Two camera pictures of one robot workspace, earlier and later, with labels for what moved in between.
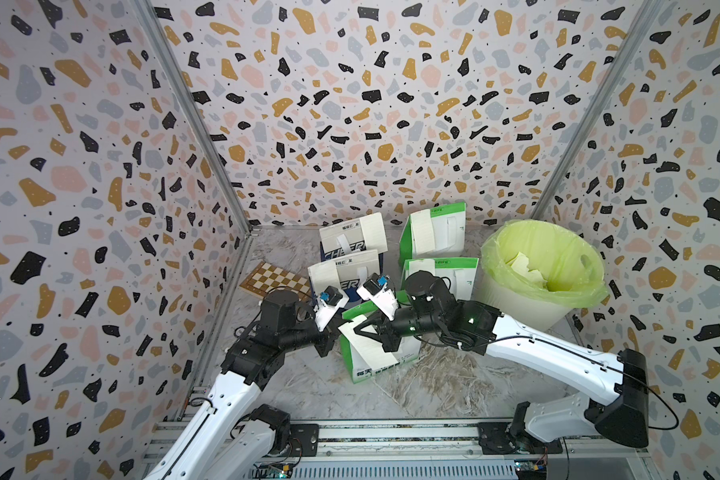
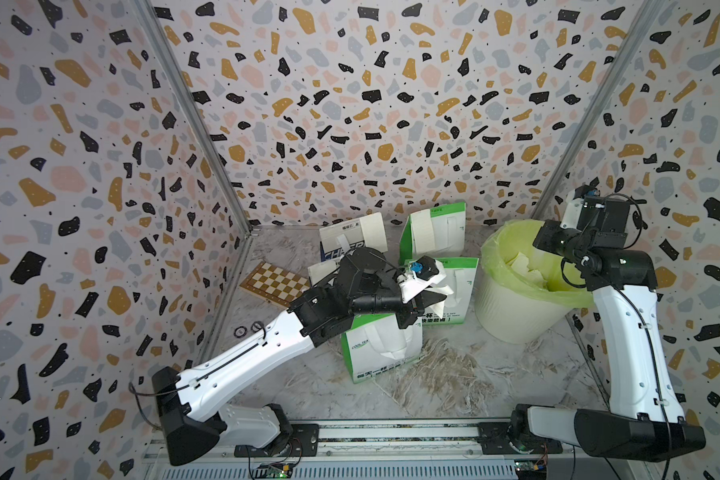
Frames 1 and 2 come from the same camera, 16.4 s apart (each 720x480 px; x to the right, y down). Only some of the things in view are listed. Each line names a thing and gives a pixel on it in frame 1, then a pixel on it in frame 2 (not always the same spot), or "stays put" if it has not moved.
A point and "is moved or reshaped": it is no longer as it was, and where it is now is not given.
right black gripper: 386,333 to 549,230
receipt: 421,265 is moved or reshaped
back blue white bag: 343,239 stays put
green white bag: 364,363 stays put
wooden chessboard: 270,277 stays put
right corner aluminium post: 618,75 stays put
